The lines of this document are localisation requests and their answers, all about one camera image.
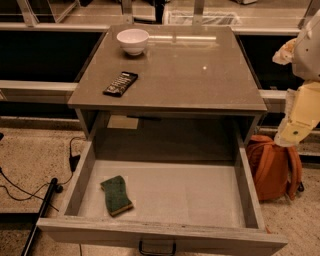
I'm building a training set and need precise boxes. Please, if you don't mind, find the black metal pole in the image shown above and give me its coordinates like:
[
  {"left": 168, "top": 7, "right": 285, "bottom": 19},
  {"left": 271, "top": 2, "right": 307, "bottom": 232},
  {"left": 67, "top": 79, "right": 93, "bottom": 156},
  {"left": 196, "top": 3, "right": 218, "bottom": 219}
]
[{"left": 21, "top": 178, "right": 58, "bottom": 256}]

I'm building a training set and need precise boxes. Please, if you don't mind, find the open grey top drawer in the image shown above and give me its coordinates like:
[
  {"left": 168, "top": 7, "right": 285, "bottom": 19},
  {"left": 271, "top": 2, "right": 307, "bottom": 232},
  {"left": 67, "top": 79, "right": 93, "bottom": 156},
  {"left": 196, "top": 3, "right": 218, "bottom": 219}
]
[{"left": 36, "top": 111, "right": 289, "bottom": 256}]

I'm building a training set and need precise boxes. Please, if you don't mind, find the black drawer handle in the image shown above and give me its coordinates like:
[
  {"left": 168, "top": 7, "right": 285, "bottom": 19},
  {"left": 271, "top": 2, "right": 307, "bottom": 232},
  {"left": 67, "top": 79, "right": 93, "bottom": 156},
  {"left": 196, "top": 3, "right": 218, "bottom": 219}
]
[{"left": 138, "top": 241, "right": 177, "bottom": 256}]

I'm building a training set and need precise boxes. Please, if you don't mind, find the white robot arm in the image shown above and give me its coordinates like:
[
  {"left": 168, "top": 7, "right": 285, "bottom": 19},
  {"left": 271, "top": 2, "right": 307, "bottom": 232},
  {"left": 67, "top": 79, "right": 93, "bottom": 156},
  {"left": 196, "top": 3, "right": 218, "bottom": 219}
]
[{"left": 272, "top": 10, "right": 320, "bottom": 147}]

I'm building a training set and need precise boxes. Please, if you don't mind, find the green yellow sponge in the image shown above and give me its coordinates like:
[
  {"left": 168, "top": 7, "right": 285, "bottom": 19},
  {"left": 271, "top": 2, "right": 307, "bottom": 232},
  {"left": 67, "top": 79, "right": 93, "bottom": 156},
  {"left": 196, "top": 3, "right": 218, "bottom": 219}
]
[{"left": 100, "top": 175, "right": 133, "bottom": 217}]

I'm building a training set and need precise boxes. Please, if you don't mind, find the orange backpack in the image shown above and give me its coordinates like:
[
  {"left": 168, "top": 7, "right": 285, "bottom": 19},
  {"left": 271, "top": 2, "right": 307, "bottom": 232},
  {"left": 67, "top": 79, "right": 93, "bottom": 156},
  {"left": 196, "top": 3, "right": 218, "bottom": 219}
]
[{"left": 246, "top": 135, "right": 302, "bottom": 201}]

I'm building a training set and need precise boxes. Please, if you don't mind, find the metal railing frame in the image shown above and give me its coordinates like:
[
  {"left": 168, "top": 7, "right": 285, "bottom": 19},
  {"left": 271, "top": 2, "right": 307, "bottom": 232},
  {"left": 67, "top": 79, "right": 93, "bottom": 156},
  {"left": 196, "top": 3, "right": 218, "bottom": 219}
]
[{"left": 0, "top": 0, "right": 319, "bottom": 109}]

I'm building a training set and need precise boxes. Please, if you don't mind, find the white ceramic bowl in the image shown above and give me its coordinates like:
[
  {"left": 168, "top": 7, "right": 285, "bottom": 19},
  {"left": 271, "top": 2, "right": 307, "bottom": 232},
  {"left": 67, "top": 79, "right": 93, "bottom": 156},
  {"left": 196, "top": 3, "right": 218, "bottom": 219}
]
[{"left": 117, "top": 29, "right": 149, "bottom": 56}]

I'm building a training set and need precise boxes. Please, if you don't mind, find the black power cable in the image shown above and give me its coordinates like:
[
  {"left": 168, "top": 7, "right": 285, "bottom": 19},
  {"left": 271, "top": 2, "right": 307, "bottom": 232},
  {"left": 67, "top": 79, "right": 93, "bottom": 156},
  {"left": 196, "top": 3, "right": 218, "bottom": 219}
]
[{"left": 0, "top": 132, "right": 87, "bottom": 213}]

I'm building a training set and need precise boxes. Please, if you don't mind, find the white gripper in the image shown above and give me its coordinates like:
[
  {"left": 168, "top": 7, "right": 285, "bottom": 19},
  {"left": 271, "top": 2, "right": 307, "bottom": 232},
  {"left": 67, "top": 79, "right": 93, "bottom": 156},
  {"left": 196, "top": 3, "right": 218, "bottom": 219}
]
[{"left": 272, "top": 38, "right": 320, "bottom": 147}]

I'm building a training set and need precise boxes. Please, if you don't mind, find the grey wooden cabinet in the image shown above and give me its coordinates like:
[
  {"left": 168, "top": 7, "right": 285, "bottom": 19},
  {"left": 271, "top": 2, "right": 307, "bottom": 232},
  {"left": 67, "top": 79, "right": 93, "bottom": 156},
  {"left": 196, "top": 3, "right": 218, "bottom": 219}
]
[{"left": 67, "top": 23, "right": 269, "bottom": 148}]

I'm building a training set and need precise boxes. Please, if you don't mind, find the black remote control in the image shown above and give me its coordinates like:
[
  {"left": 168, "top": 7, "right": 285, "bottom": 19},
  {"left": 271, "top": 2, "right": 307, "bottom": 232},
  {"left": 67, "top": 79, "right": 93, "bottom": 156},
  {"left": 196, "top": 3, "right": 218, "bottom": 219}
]
[{"left": 103, "top": 71, "right": 138, "bottom": 97}]

